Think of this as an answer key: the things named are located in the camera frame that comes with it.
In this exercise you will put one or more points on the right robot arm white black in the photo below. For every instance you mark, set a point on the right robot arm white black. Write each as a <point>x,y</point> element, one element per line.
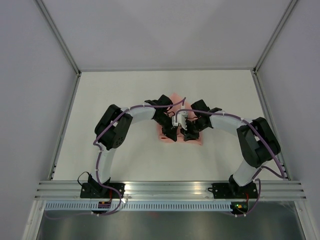
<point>257,141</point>

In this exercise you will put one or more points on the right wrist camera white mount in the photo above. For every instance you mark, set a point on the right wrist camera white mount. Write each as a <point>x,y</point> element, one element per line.
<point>179,120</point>

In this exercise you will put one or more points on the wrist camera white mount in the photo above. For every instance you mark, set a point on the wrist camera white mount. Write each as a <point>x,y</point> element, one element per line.
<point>179,120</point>
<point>181,113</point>

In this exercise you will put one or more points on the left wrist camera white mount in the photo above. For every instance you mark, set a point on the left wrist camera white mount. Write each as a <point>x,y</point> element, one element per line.
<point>181,113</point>

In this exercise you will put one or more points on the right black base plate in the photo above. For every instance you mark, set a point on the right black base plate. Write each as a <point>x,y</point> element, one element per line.
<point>228,191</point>

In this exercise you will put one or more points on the pink cloth napkin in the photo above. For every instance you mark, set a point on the pink cloth napkin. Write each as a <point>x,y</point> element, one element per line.
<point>175,98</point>

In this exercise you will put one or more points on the left aluminium frame post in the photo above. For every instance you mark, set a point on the left aluminium frame post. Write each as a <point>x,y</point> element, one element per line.
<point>57,35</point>

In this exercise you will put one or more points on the right aluminium frame post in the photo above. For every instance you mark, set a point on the right aluminium frame post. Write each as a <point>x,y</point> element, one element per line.
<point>275,34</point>

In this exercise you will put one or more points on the aluminium frame post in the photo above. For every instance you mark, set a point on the aluminium frame post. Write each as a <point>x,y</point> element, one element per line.
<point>275,34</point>
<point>57,35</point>

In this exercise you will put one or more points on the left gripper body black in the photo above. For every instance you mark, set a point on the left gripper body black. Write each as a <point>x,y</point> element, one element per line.
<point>164,121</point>

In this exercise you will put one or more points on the aluminium front rail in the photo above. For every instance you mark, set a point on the aluminium front rail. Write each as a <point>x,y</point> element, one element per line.
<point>271,190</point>

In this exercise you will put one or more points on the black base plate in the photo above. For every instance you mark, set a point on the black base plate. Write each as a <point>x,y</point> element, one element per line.
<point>98,192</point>
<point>228,191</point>

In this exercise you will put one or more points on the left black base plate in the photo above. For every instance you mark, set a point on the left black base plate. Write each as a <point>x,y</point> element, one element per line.
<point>98,192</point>

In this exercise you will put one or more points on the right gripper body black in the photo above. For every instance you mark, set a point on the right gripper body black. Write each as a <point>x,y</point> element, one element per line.
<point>196,123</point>

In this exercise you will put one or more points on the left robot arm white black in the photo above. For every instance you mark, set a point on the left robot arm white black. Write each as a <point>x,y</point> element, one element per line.
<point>111,131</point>

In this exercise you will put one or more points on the white slotted cable duct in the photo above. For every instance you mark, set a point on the white slotted cable duct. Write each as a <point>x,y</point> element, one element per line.
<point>158,206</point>

